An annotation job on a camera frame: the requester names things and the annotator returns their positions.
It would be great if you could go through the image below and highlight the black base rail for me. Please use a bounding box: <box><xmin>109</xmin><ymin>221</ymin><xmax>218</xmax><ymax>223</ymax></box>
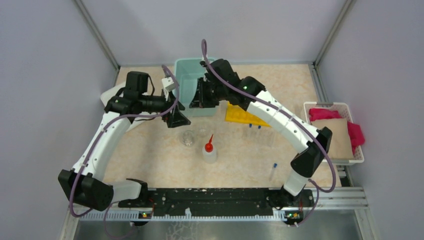
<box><xmin>118</xmin><ymin>188</ymin><xmax>314</xmax><ymax>217</ymax></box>

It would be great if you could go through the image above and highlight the yellow test tube rack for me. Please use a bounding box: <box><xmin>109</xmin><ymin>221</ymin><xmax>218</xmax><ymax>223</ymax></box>
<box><xmin>224</xmin><ymin>102</ymin><xmax>270</xmax><ymax>127</ymax></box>

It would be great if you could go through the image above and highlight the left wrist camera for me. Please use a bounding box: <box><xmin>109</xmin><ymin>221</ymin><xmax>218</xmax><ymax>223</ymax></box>
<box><xmin>161</xmin><ymin>76</ymin><xmax>176</xmax><ymax>93</ymax></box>

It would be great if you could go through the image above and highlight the brown paper bag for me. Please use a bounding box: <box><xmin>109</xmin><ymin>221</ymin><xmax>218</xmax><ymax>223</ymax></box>
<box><xmin>311</xmin><ymin>118</ymin><xmax>354</xmax><ymax>160</ymax></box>

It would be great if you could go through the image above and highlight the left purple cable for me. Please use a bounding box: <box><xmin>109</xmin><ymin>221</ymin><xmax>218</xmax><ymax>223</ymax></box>
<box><xmin>68</xmin><ymin>64</ymin><xmax>181</xmax><ymax>239</ymax></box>

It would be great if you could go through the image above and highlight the teal plastic bin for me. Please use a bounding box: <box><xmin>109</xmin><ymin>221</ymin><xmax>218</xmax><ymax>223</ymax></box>
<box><xmin>173</xmin><ymin>57</ymin><xmax>217</xmax><ymax>118</ymax></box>

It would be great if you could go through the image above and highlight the clear glass beaker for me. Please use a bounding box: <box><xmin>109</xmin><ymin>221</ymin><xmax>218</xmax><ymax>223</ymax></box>
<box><xmin>195</xmin><ymin>121</ymin><xmax>212</xmax><ymax>138</ymax></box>
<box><xmin>179</xmin><ymin>130</ymin><xmax>196</xmax><ymax>147</ymax></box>

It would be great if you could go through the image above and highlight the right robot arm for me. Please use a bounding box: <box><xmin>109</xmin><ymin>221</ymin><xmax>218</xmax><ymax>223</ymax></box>
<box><xmin>189</xmin><ymin>59</ymin><xmax>333</xmax><ymax>206</ymax></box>

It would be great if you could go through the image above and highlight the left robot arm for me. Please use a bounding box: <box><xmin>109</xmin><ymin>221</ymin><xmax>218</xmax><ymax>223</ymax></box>
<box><xmin>58</xmin><ymin>68</ymin><xmax>191</xmax><ymax>217</ymax></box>

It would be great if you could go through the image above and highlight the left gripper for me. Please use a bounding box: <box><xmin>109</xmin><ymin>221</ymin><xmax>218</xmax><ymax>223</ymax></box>
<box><xmin>139</xmin><ymin>87</ymin><xmax>191</xmax><ymax>128</ymax></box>

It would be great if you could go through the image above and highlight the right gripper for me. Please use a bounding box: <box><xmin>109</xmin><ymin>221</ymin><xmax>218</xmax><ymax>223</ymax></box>
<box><xmin>191</xmin><ymin>77</ymin><xmax>228</xmax><ymax>108</ymax></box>

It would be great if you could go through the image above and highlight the clear glass beaker rear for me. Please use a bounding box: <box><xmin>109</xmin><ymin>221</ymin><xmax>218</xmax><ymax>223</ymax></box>
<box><xmin>195</xmin><ymin>121</ymin><xmax>212</xmax><ymax>138</ymax></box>

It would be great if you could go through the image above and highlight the red-capped wash bottle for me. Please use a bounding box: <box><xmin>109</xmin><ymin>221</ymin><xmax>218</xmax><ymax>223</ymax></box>
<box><xmin>202</xmin><ymin>134</ymin><xmax>218</xmax><ymax>164</ymax></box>

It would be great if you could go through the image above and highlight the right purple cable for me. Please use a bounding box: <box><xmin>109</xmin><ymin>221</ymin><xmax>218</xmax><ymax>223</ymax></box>
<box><xmin>201</xmin><ymin>39</ymin><xmax>337</xmax><ymax>228</ymax></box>

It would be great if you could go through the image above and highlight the white plastic lid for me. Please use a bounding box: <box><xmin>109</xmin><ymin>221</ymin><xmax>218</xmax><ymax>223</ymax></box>
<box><xmin>100</xmin><ymin>82</ymin><xmax>157</xmax><ymax>133</ymax></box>

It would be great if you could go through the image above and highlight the pink cloth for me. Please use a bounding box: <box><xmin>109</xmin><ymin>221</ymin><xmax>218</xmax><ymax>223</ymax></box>
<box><xmin>308</xmin><ymin>108</ymin><xmax>365</xmax><ymax>156</ymax></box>

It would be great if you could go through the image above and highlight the purple cable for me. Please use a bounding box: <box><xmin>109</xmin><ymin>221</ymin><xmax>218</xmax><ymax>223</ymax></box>
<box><xmin>68</xmin><ymin>64</ymin><xmax>181</xmax><ymax>239</ymax></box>
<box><xmin>201</xmin><ymin>39</ymin><xmax>337</xmax><ymax>228</ymax></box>

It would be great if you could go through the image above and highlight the clear glass beaker front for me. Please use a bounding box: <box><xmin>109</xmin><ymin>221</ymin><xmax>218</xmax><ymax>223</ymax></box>
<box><xmin>179</xmin><ymin>130</ymin><xmax>196</xmax><ymax>147</ymax></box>

